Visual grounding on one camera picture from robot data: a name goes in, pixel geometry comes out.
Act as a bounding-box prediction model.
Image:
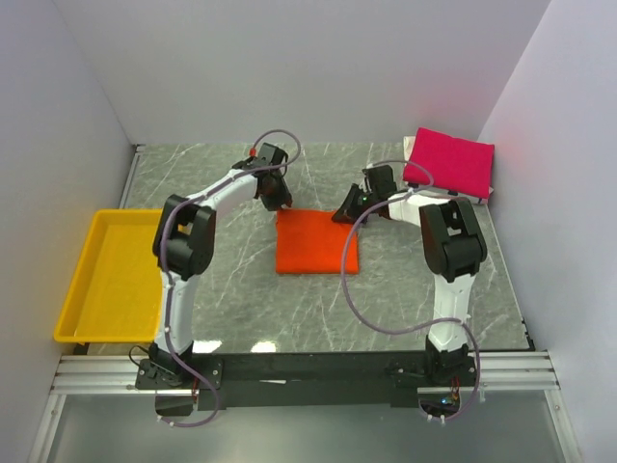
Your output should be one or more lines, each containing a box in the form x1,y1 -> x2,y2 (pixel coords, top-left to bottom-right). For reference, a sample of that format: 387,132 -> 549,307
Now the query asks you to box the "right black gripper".
332,183 -> 379,225

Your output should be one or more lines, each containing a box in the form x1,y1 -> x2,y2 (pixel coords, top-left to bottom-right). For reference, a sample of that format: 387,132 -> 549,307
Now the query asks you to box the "orange t shirt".
275,209 -> 352,275

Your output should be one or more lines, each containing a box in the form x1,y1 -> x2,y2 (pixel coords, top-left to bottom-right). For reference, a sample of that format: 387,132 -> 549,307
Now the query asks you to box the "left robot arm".
148,143 -> 292,388

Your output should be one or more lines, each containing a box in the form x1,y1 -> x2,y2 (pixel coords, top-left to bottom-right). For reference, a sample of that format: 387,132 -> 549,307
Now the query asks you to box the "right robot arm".
332,162 -> 488,385

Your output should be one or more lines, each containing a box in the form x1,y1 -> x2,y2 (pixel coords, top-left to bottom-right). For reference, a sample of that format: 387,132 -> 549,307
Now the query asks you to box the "folded white t shirt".
403,136 -> 489,205

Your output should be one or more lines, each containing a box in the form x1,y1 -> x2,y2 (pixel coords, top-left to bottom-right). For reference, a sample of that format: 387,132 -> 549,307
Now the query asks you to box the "folded magenta t shirt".
409,127 -> 495,199

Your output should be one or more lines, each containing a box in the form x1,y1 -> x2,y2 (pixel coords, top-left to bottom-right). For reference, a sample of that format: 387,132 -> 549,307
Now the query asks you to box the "black base beam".
135,351 -> 478,411

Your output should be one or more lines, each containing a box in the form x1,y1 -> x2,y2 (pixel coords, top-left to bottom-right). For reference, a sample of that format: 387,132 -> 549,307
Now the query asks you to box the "yellow plastic tray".
54,209 -> 162,343

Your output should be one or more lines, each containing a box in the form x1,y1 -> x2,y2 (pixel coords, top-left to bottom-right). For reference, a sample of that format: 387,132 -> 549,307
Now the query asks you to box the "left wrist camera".
249,143 -> 288,169

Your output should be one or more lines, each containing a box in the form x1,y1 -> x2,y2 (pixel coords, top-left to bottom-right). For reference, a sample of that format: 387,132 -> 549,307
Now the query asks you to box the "aluminium frame rail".
50,351 -> 560,395

